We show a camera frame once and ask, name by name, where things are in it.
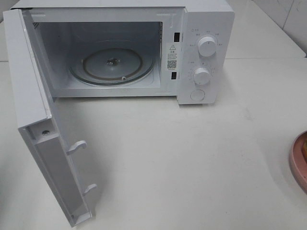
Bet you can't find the glass microwave turntable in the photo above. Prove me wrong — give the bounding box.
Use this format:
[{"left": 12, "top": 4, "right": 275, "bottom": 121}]
[{"left": 69, "top": 48, "right": 154, "bottom": 86}]

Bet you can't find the white timer knob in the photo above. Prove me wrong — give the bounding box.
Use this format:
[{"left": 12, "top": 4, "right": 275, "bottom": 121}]
[{"left": 193, "top": 68, "right": 212, "bottom": 85}]

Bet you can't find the pink round plate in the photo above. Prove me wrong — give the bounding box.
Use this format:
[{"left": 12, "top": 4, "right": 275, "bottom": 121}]
[{"left": 289, "top": 131, "right": 307, "bottom": 193}]

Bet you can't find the round white door button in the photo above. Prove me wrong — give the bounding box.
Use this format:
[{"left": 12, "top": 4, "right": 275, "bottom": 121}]
[{"left": 190, "top": 90, "right": 205, "bottom": 102}]

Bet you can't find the white warning label sticker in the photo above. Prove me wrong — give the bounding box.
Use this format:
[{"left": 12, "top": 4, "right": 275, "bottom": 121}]
[{"left": 165, "top": 43, "right": 179, "bottom": 71}]

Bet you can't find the burger with lettuce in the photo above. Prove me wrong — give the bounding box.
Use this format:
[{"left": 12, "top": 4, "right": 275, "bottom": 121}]
[{"left": 302, "top": 140, "right": 307, "bottom": 162}]

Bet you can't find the white microwave oven body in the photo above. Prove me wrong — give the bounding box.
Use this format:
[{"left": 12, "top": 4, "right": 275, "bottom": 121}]
[{"left": 10, "top": 0, "right": 235, "bottom": 104}]

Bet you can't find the white microwave door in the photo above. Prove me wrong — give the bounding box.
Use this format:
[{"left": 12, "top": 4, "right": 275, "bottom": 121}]
[{"left": 3, "top": 9, "right": 96, "bottom": 226}]

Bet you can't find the upper white power knob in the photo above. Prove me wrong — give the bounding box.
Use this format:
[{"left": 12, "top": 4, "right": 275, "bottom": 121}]
[{"left": 197, "top": 35, "right": 217, "bottom": 57}]

